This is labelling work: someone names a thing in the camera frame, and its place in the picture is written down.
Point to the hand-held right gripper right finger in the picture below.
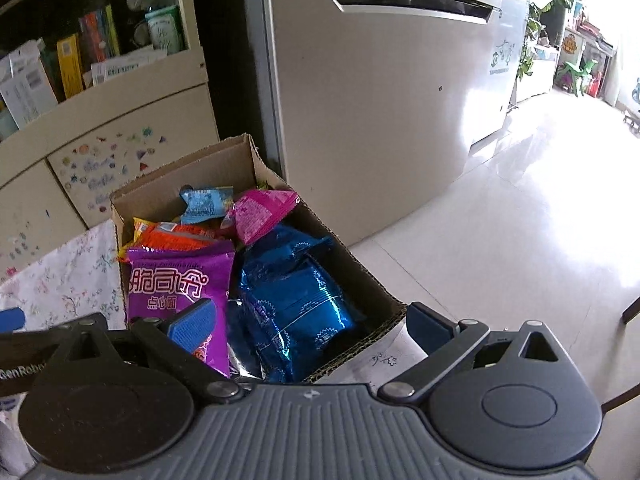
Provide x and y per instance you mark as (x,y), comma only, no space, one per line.
(425,322)

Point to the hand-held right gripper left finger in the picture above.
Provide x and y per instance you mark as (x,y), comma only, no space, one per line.
(192,320)

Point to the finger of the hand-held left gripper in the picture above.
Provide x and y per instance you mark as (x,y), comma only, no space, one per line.
(11,320)

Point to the purple snack packet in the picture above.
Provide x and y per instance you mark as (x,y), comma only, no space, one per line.
(170,285)

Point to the red snack packet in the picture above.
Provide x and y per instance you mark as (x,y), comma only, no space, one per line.
(185,235)

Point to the light blue snack packet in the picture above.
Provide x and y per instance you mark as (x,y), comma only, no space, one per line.
(205,204)

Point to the pink and white snack packet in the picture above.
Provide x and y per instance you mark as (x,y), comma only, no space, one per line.
(260,212)

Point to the floral tablecloth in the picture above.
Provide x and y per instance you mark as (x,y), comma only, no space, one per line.
(65,280)

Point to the cream cabinet with stickers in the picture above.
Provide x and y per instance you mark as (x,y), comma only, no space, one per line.
(150,120)

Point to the dark furniture leg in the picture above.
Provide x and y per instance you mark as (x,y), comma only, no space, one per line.
(632,310)

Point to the silver refrigerator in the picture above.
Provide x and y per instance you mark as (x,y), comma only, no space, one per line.
(375,110)

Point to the white cardboard box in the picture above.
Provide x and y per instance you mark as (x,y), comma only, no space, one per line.
(27,85)

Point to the yellow box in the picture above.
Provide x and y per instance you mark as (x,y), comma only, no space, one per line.
(70,67)

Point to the white paper carton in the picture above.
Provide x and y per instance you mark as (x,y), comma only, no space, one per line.
(130,65)

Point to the small dark stool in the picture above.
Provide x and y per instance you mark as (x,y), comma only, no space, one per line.
(631,122)

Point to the green plastic chair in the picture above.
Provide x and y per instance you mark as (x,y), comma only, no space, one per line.
(575,72)

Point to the green glass bottle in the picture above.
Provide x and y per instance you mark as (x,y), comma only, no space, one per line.
(162,25)

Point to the red and green book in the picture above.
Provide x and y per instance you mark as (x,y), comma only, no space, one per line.
(97,35)

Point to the green potted plant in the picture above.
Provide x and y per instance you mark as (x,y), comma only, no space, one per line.
(532,15)

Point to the colourful toy shelf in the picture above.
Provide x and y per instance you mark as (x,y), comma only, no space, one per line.
(582,35)

